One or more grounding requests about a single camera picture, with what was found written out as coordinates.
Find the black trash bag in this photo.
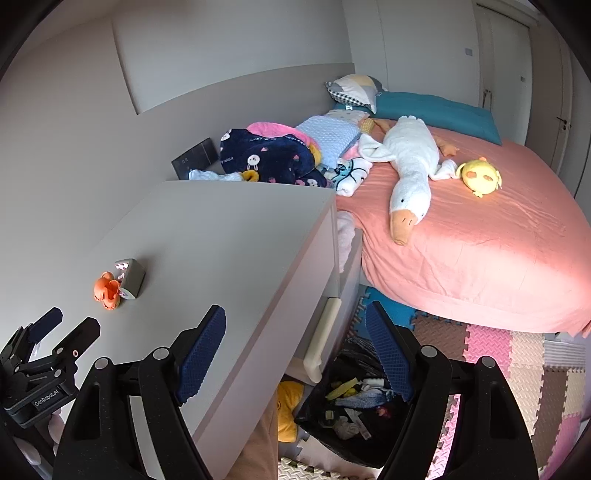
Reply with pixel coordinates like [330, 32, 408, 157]
[294, 337, 416, 469]

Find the orange rubber toy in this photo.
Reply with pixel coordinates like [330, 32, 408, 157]
[93, 271, 124, 311]

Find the colourful foam puzzle mat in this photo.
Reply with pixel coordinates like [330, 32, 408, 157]
[277, 286, 587, 480]

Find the yellow plush cushion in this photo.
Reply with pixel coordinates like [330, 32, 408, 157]
[277, 381, 305, 444]

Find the light blue cloth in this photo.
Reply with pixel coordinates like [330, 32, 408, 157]
[188, 169, 243, 182]

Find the yellow chick plush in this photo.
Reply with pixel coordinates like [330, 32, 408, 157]
[456, 157, 503, 199]

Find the cream drawer handle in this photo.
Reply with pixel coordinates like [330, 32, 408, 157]
[302, 298, 343, 384]

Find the white hanging cloth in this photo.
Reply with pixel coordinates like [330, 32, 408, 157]
[336, 213, 357, 274]

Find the dark wall switch panel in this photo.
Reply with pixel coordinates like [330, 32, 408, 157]
[172, 137, 220, 181]

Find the white door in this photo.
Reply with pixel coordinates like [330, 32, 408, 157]
[475, 2, 575, 195]

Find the person's beige trouser leg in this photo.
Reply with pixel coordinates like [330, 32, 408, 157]
[226, 401, 280, 480]

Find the yellow knitted toy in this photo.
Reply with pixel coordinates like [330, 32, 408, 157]
[360, 117, 393, 137]

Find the teal pillow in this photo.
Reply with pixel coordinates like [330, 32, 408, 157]
[376, 91, 502, 146]

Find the grey box with heart print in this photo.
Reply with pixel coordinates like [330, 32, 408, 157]
[113, 258, 146, 301]

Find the bed with pink sheet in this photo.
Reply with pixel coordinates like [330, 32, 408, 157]
[335, 108, 591, 337]

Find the white goose plush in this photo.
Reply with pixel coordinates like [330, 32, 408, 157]
[358, 115, 460, 246]

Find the checked patchwork pillow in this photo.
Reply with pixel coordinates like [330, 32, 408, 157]
[325, 75, 386, 114]

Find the light blue folded blanket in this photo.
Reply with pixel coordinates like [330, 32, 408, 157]
[295, 113, 363, 169]

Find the white printed cloth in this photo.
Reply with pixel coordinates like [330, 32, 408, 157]
[335, 157, 374, 198]

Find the pink blanket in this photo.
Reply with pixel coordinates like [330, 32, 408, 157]
[246, 121, 319, 153]

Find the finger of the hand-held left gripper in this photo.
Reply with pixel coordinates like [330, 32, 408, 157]
[21, 316, 101, 382]
[0, 307, 64, 368]

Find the white bedside cabinet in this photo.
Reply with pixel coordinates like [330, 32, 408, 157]
[55, 180, 358, 480]

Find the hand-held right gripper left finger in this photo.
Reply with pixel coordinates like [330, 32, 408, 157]
[53, 305, 228, 480]

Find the navy printed blanket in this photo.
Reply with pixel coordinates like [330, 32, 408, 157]
[219, 128, 335, 189]

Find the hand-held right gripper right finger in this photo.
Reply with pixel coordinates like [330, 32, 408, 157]
[364, 300, 540, 480]

